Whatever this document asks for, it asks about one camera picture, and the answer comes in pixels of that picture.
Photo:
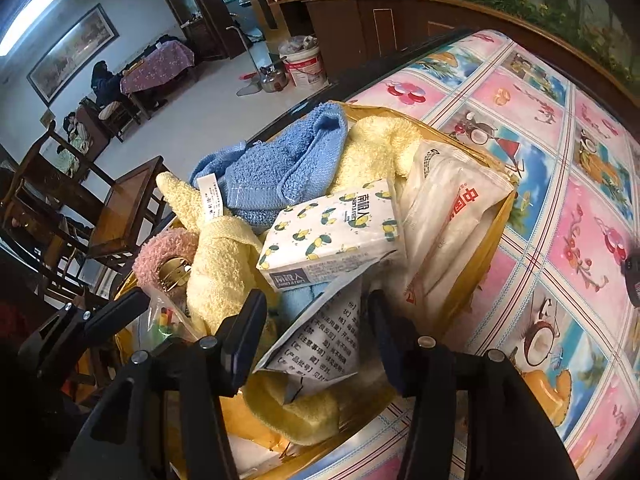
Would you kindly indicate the table with floral cloth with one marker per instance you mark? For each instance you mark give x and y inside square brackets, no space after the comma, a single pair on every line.
[160,62]

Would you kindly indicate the metal kettle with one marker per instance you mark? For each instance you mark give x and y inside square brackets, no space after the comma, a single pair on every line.
[272,80]

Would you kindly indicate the small yellow towel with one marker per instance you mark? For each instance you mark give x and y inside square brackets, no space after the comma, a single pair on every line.
[220,265]

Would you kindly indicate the clear bag of colourful bits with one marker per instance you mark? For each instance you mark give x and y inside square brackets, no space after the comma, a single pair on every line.
[160,322]

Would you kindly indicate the cardboard box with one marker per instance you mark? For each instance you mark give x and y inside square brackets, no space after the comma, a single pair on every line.
[480,240]

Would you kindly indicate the wooden chair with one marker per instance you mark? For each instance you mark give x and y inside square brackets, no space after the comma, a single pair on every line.
[125,205]

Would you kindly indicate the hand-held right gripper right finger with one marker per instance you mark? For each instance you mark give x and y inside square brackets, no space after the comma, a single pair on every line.
[392,345]

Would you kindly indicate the pink fluffy hair clip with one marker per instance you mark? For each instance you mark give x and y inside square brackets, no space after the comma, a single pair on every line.
[155,255]

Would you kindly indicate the framed wall painting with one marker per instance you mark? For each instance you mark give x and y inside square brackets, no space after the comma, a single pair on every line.
[70,55]

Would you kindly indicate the large yellow towel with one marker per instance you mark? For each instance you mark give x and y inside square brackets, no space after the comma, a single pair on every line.
[380,150]

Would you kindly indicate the lemon print tissue pack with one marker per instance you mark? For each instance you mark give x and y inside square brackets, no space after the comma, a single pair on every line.
[330,235]

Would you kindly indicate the white printed sachet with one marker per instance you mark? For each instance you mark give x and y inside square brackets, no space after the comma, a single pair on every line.
[325,340]

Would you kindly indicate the dark wooden cabinet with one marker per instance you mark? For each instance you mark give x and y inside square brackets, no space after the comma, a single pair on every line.
[350,25]

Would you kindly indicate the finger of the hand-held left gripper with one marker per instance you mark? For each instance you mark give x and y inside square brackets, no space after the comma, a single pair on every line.
[110,315]

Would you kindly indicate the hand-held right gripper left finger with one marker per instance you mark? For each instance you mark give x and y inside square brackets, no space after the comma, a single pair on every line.
[245,335]

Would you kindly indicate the blue towel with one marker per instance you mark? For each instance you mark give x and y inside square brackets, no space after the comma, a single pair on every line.
[280,165]

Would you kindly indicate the white plastic bag red print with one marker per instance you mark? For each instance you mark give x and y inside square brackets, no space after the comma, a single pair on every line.
[450,220]

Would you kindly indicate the white plastic bucket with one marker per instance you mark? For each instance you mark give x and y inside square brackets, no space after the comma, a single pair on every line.
[306,67]

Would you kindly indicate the fluorescent ceiling light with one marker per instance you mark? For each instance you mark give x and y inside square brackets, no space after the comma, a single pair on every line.
[27,20]

